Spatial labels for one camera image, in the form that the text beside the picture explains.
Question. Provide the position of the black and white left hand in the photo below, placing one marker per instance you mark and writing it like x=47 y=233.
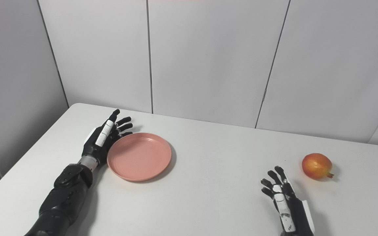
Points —
x=95 y=144

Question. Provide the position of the black and white right hand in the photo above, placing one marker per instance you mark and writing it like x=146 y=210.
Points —
x=290 y=209

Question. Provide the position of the pink round plate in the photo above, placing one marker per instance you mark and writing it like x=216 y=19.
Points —
x=139 y=156

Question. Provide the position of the red-yellow pomegranate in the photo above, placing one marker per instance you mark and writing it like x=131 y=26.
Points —
x=317 y=165

